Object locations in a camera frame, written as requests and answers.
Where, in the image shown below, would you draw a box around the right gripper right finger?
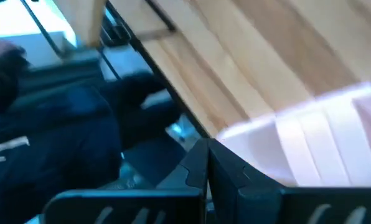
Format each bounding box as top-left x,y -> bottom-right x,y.
209,138 -> 371,224

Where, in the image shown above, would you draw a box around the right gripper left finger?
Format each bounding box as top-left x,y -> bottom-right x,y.
41,138 -> 209,224

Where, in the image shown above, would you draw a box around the black aluminium table frame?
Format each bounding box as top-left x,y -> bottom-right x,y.
98,0 -> 212,139

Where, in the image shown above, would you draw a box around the wooden shelf black wire legs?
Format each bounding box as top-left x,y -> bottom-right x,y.
19,0 -> 108,60

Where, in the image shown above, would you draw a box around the person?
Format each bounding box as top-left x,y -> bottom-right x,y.
0,32 -> 182,224

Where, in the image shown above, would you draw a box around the pink rubber slide sandal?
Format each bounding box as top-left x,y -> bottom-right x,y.
215,82 -> 371,188

